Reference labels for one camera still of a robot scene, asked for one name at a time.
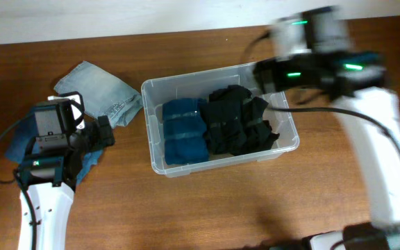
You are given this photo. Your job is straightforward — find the black garment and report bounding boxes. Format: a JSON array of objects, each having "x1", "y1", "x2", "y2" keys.
[{"x1": 201, "y1": 85, "x2": 280, "y2": 156}]

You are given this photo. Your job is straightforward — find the blue jeans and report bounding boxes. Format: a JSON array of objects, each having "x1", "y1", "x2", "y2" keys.
[{"x1": 4, "y1": 116, "x2": 103, "y2": 185}]

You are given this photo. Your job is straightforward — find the dark teal garment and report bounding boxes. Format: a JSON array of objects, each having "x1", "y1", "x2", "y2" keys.
[{"x1": 162, "y1": 98, "x2": 209, "y2": 165}]

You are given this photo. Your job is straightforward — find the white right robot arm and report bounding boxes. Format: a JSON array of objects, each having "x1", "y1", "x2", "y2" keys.
[{"x1": 253, "y1": 6, "x2": 400, "y2": 249}]

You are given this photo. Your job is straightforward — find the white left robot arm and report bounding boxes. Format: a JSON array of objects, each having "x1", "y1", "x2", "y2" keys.
[{"x1": 14, "y1": 92, "x2": 115, "y2": 249}]

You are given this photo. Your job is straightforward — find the light grey folded jeans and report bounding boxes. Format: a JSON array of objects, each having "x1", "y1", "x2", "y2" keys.
[{"x1": 54, "y1": 61, "x2": 143, "y2": 128}]

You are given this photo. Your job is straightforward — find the clear plastic storage bin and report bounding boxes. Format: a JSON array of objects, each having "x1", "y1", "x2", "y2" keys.
[{"x1": 141, "y1": 62, "x2": 300, "y2": 178}]

